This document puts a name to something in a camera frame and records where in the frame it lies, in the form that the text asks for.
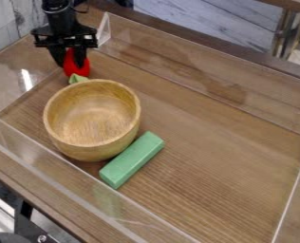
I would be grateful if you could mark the clear acrylic tray wall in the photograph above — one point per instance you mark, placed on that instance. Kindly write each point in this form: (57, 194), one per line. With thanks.
(85, 206)

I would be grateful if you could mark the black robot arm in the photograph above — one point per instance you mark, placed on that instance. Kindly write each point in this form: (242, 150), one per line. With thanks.
(55, 5)

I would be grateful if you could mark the wooden bowl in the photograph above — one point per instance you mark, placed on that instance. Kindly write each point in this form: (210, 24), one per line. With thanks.
(91, 119)

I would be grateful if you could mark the black table frame bracket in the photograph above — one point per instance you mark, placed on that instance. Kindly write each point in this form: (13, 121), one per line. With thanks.
(26, 228)

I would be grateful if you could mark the green rectangular block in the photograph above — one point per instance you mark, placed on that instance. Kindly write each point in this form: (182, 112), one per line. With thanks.
(123, 166)

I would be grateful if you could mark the red plush fruit green stem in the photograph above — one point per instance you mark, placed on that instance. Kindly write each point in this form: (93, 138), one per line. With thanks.
(77, 74)

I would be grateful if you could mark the metal table leg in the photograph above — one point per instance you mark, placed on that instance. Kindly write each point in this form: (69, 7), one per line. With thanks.
(286, 35)

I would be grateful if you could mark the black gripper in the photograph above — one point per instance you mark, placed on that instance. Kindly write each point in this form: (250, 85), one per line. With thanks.
(65, 32)

